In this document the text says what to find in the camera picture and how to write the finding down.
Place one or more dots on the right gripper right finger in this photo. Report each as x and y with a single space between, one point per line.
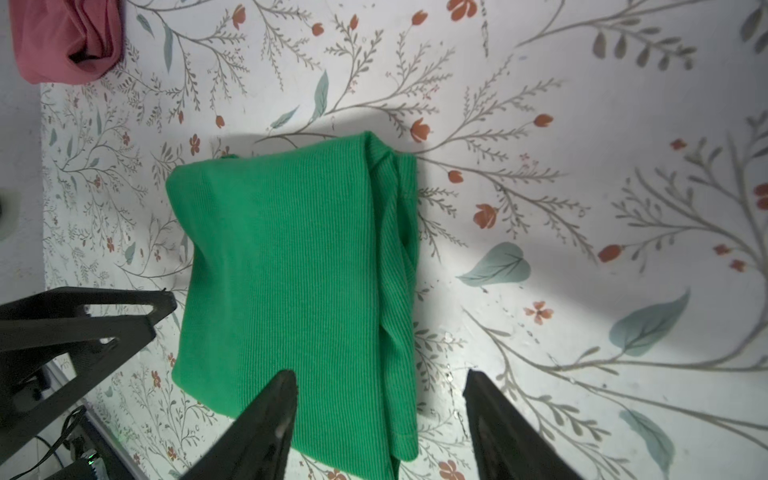
505 445

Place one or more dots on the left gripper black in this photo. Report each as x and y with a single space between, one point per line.
99 329

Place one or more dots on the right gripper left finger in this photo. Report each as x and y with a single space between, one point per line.
257 444

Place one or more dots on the green tank top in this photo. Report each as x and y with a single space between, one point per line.
306 261

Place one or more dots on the pink tank top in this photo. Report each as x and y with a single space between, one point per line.
66 42

